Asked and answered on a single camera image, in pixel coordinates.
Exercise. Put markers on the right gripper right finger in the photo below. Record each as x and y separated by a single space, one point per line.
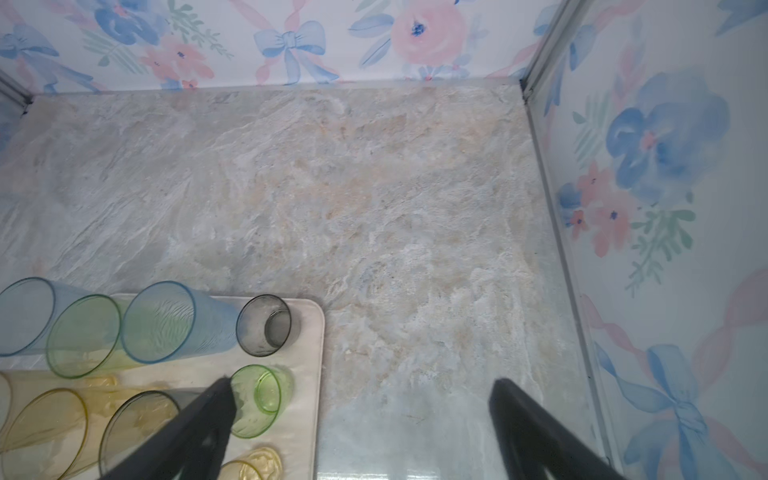
534 445

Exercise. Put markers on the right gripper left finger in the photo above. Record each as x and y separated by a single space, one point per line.
191 446

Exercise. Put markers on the tall grey plastic cup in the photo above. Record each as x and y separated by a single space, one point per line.
137 420

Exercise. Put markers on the small yellow plastic cup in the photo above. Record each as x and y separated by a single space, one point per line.
263 463

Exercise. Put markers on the small green plastic cup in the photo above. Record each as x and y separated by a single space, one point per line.
261 393

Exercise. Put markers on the blue ribbed plastic cup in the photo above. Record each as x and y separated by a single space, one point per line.
169 320

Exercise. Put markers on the small grey plastic cup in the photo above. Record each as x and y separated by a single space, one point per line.
264 325

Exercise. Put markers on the tall yellow plastic cup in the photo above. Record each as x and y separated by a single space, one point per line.
57 435

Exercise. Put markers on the tall green plastic cup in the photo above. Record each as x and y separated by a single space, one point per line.
86 338

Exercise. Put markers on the tall orange plastic cup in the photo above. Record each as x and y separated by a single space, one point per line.
19 387

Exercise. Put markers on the light blue plastic cup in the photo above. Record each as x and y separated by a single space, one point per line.
29 309

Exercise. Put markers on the beige plastic tray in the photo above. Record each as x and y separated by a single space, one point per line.
294 433

